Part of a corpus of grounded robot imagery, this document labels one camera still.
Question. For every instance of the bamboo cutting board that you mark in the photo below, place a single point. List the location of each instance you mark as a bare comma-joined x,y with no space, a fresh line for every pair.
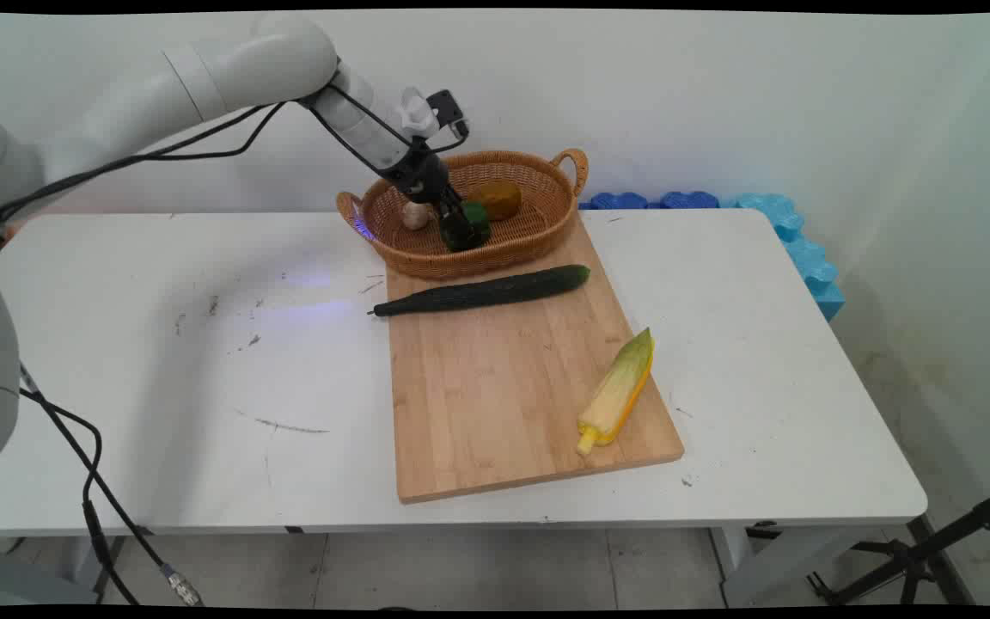
495,395

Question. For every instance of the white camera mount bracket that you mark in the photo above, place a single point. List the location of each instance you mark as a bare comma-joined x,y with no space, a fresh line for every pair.
418,112

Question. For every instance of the yellow corn cob with husk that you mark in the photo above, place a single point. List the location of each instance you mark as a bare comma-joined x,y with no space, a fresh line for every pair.
620,391

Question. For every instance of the dark green cucumber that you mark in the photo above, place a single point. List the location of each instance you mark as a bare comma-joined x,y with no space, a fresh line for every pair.
486,292

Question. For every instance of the black tripod stand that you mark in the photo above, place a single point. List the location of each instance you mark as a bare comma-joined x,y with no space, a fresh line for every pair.
916,554

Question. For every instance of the light blue foam mat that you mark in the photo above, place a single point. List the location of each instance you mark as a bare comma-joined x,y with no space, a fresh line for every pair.
809,258

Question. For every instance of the white table leg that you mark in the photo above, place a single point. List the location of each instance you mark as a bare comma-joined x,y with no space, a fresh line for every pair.
770,563
22,572

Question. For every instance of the green bell pepper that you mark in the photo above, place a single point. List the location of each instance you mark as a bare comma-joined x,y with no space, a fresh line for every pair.
471,232

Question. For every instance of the brown yellow potato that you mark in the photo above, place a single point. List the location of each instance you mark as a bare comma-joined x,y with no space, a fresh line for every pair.
497,199

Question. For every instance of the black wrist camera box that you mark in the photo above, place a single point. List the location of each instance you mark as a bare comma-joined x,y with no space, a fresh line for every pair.
448,110

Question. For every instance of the white garlic bulb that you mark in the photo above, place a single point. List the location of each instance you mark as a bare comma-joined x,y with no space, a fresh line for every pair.
415,217

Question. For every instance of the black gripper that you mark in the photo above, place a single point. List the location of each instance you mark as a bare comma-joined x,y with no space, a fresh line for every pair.
420,174

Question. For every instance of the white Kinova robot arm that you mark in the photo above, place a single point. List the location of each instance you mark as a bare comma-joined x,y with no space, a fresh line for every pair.
246,69

